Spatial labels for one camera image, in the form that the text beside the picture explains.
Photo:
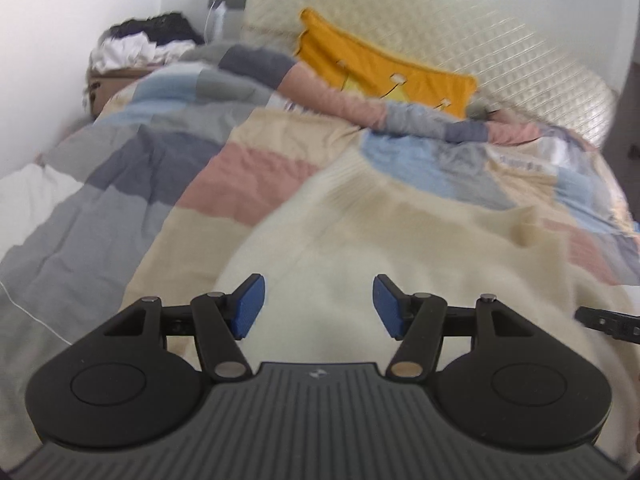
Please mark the cream knit sweater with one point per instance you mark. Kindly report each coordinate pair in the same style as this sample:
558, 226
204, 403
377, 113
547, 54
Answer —
325, 260

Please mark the plaid patchwork pillow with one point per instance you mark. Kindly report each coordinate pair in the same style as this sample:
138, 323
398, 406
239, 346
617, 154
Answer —
310, 85
430, 125

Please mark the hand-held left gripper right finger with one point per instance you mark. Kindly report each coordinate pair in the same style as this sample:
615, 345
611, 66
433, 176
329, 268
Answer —
387, 305

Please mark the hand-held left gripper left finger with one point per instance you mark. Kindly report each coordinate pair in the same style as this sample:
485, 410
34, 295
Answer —
248, 305

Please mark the grey wardrobe panel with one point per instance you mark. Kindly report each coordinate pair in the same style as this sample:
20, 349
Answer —
627, 85

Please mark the black crumpled clothes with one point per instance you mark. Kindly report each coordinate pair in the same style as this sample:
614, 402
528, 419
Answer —
160, 27

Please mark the yellow crown print pillow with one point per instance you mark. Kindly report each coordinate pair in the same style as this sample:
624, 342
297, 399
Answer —
380, 70

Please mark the plaid patchwork quilt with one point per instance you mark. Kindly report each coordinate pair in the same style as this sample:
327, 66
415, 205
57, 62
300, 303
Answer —
150, 185

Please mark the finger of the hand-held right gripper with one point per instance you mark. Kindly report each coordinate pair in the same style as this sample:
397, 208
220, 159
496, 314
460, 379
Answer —
605, 320

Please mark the cardboard box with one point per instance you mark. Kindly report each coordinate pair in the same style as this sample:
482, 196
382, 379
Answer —
107, 92

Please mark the white crumpled clothes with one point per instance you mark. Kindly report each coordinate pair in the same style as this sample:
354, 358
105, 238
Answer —
125, 52

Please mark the cream quilted headboard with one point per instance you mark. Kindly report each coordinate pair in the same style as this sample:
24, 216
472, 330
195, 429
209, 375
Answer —
450, 25

